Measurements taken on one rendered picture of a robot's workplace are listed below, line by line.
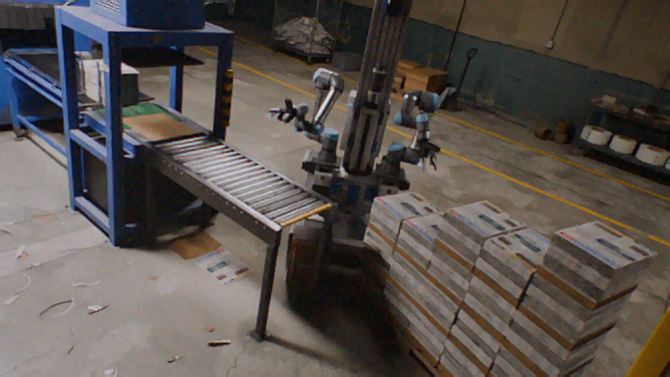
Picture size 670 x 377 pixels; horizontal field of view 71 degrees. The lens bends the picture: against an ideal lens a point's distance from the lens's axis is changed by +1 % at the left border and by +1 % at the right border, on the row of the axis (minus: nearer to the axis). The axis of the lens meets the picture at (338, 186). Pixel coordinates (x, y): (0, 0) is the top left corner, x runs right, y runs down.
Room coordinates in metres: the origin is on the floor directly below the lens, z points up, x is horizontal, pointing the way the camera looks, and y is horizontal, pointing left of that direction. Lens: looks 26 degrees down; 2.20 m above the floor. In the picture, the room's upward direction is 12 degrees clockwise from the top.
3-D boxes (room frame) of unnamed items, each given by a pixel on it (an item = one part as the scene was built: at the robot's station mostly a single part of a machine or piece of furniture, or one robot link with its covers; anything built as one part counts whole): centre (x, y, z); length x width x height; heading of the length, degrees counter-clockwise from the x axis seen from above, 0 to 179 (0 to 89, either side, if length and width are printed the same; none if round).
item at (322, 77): (3.36, 0.26, 1.19); 0.15 x 0.12 x 0.55; 65
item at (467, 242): (2.36, -0.84, 0.95); 0.38 x 0.29 x 0.23; 130
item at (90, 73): (3.68, 2.01, 0.93); 0.38 x 0.30 x 0.26; 56
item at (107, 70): (2.83, 1.53, 0.77); 0.09 x 0.09 x 1.55; 56
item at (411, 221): (2.46, -0.75, 0.42); 1.17 x 0.39 x 0.83; 39
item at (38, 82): (3.99, 2.48, 0.75); 1.53 x 0.64 x 0.10; 56
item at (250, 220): (2.58, 0.83, 0.74); 1.34 x 0.05 x 0.12; 56
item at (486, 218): (2.35, -0.84, 1.06); 0.37 x 0.29 x 0.01; 130
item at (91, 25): (3.36, 1.54, 1.50); 0.94 x 0.68 x 0.10; 146
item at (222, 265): (2.82, 0.72, 0.00); 0.37 x 0.28 x 0.01; 56
